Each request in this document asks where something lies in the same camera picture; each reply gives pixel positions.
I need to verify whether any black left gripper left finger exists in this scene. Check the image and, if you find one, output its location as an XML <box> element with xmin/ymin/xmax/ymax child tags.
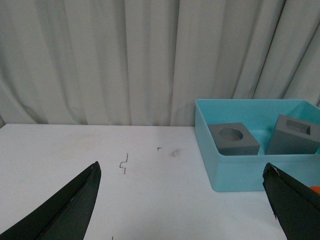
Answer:
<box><xmin>0</xmin><ymin>162</ymin><xmax>101</xmax><ymax>240</ymax></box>

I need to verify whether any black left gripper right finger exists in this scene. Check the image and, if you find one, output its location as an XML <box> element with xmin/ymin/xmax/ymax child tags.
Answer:
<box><xmin>262</xmin><ymin>163</ymin><xmax>320</xmax><ymax>240</ymax></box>

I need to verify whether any gray cube with square hole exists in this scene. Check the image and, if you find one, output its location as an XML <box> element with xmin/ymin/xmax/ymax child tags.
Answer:
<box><xmin>265</xmin><ymin>114</ymin><xmax>320</xmax><ymax>155</ymax></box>

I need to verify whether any gray cube with round hole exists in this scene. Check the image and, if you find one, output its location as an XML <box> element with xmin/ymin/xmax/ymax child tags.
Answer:
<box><xmin>207</xmin><ymin>122</ymin><xmax>261</xmax><ymax>156</ymax></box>

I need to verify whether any light blue plastic box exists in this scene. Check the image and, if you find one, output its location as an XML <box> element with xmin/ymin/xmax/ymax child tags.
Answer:
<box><xmin>194</xmin><ymin>99</ymin><xmax>320</xmax><ymax>192</ymax></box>

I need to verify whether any orange cylinder with white numbers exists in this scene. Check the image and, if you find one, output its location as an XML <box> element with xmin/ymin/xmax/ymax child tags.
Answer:
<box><xmin>309</xmin><ymin>186</ymin><xmax>320</xmax><ymax>194</ymax></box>

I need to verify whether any white pleated curtain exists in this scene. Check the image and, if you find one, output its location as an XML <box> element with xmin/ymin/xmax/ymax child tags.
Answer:
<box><xmin>0</xmin><ymin>0</ymin><xmax>320</xmax><ymax>126</ymax></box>

